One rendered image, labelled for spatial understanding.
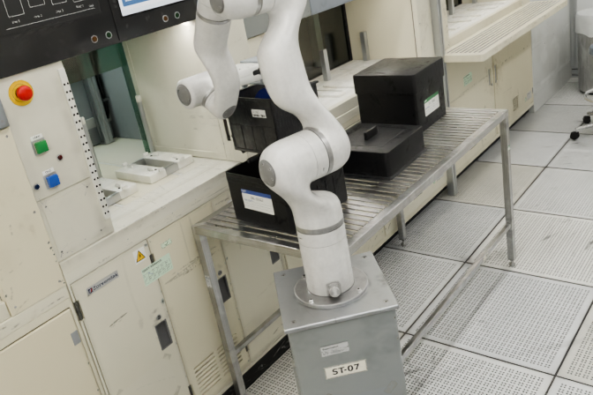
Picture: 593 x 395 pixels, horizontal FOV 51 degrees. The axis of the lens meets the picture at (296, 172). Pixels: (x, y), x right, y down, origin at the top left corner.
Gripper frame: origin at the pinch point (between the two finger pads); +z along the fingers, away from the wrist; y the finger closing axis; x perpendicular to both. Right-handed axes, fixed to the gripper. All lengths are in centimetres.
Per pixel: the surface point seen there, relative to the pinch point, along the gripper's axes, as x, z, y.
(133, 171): -35, -21, -58
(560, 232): -125, 147, 28
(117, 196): -36, -37, -46
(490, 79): -75, 238, -52
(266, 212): -43.5, -14.5, 3.3
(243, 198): -40.2, -14.5, -6.5
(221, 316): -85, -24, -22
